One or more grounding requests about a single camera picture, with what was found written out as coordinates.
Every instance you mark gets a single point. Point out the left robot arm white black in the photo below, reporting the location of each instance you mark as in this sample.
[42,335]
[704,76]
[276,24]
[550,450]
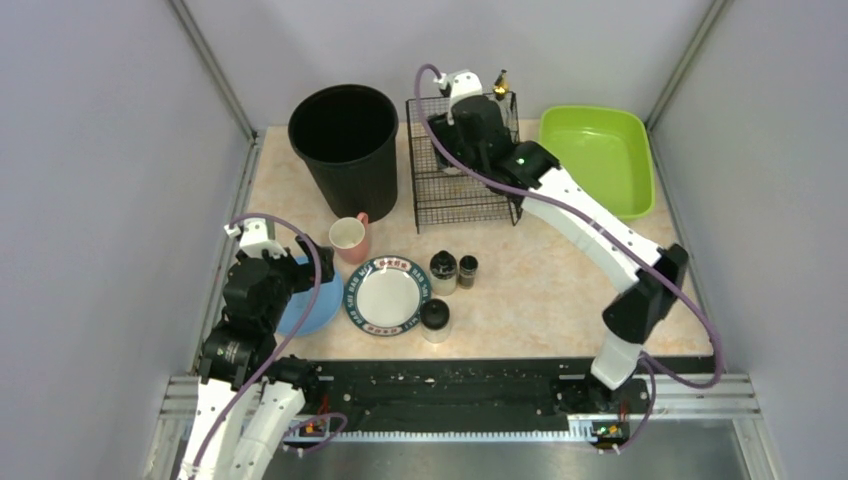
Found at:
[248,393]

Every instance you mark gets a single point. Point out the pink ceramic mug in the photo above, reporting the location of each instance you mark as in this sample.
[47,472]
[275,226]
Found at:
[349,238]

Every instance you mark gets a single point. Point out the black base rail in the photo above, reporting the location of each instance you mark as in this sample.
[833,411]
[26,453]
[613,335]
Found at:
[468,397]

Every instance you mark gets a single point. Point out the white plate with blue rim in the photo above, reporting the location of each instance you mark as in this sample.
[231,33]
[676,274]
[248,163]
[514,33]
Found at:
[384,295]

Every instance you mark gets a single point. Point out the blue plastic plate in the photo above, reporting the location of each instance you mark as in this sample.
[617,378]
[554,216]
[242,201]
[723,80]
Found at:
[324,310]

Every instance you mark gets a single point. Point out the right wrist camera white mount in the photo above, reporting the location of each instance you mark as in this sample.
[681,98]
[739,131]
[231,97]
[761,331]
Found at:
[457,86]

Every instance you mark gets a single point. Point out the spice jar black lid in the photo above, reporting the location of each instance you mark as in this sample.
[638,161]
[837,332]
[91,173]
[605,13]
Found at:
[435,320]
[447,167]
[443,273]

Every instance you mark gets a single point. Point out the small dark spice jar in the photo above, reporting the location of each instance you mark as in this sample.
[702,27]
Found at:
[467,271]

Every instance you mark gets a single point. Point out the clear glass bottle gold cap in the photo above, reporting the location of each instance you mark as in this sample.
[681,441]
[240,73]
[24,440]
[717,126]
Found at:
[503,95]

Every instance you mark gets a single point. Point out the green plastic basin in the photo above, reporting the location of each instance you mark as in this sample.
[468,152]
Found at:
[607,152]

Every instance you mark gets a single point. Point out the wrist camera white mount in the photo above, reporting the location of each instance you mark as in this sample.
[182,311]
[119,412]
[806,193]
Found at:
[256,236]
[457,86]

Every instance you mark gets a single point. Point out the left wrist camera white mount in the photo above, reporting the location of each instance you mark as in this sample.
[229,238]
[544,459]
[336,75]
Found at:
[256,236]

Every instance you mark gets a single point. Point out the black wire mesh rack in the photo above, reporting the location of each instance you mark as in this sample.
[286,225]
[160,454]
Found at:
[440,197]

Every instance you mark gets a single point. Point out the black plastic waste bin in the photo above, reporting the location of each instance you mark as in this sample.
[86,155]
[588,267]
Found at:
[346,136]

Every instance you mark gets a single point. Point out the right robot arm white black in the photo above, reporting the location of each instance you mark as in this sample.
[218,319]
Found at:
[642,272]

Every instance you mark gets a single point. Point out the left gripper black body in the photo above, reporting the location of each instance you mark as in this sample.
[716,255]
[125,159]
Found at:
[472,132]

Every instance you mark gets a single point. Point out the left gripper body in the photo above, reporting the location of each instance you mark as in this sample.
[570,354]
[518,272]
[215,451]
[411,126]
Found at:
[295,266]

